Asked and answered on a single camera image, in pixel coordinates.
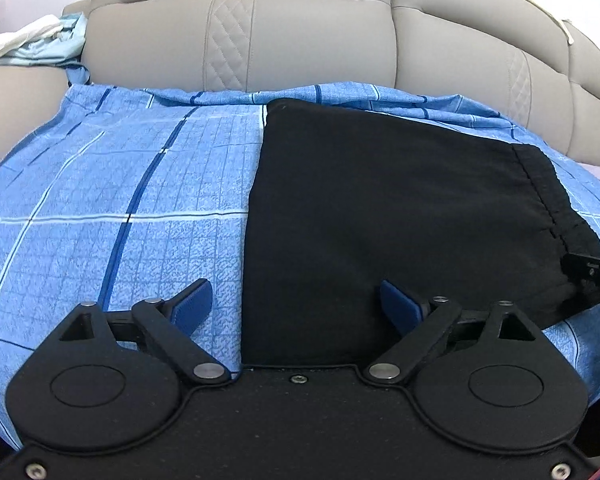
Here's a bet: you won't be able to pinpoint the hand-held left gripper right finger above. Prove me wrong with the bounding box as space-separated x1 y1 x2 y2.
362 280 544 387

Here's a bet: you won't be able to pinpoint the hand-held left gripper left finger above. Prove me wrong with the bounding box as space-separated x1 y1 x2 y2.
55 279 233 387

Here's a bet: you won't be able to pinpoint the black pants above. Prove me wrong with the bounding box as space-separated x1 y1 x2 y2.
240 99 600 368

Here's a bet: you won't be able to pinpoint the blue checked bedsheet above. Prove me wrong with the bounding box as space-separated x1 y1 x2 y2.
0 80 600 452

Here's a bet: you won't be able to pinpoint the beige leather cushion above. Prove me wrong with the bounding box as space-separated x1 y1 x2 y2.
0 62 72 183

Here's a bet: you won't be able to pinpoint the beige padded headboard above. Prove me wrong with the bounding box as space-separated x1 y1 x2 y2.
62 0 600 173

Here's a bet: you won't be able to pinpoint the light blue cloth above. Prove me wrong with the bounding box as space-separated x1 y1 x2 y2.
2 12 89 69

